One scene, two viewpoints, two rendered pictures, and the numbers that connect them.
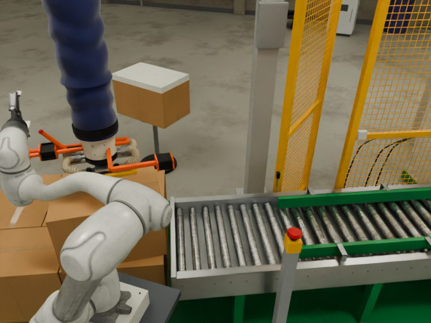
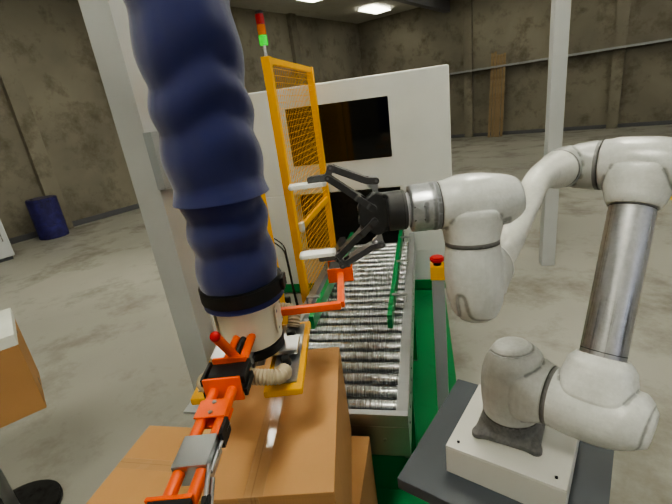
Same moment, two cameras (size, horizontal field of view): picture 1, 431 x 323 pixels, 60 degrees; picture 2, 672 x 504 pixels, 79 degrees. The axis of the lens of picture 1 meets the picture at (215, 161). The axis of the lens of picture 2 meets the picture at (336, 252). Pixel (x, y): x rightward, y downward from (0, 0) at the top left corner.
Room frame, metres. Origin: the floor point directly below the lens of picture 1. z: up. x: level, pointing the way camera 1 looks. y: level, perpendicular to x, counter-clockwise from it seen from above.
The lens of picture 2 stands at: (1.09, 1.49, 1.78)
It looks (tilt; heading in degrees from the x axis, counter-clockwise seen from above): 20 degrees down; 290
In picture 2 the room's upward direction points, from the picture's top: 8 degrees counter-clockwise
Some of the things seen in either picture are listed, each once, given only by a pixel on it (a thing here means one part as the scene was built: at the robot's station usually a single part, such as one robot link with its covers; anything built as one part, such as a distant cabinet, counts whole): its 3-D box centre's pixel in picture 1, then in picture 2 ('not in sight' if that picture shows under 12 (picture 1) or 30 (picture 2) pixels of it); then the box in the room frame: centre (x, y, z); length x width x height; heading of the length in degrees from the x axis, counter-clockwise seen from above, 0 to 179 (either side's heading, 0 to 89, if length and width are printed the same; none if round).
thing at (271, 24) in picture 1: (271, 25); (165, 159); (2.68, -0.38, 1.62); 0.20 x 0.05 x 0.30; 97
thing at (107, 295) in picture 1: (96, 281); (515, 377); (0.99, 0.47, 1.01); 0.18 x 0.16 x 0.22; 153
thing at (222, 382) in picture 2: (49, 150); (228, 378); (1.62, 0.85, 1.24); 0.10 x 0.08 x 0.06; 17
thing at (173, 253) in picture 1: (172, 235); (323, 415); (1.69, 0.26, 0.58); 0.70 x 0.03 x 0.06; 7
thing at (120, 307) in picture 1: (106, 302); (512, 412); (0.99, 0.45, 0.87); 0.22 x 0.18 x 0.06; 75
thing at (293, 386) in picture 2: (103, 170); (289, 350); (1.60, 0.59, 1.13); 0.34 x 0.10 x 0.05; 107
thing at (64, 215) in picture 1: (110, 216); (283, 457); (1.68, 0.62, 0.74); 0.60 x 0.40 x 0.40; 106
